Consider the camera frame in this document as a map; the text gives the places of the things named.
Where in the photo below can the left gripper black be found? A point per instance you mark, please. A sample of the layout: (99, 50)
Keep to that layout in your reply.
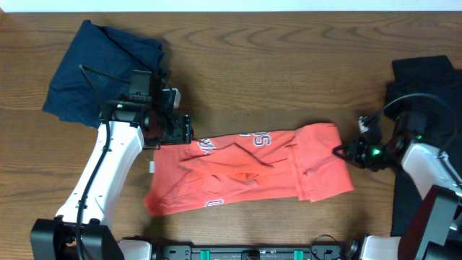
(186, 128)

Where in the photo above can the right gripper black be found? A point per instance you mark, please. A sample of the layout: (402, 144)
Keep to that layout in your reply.
(356, 154)

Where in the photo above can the orange red t-shirt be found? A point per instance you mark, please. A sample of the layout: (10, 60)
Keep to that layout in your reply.
(246, 167)

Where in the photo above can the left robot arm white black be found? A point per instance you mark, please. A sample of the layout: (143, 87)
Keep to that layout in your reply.
(82, 227)

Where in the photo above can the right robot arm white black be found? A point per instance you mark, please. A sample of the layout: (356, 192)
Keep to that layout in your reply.
(435, 230)

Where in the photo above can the black clothes pile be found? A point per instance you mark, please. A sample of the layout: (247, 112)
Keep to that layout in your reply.
(433, 75)

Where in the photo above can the folded navy blue shirt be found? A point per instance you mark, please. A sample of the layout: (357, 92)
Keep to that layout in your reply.
(94, 66)

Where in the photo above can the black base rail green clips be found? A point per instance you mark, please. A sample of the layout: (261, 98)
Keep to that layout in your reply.
(231, 252)

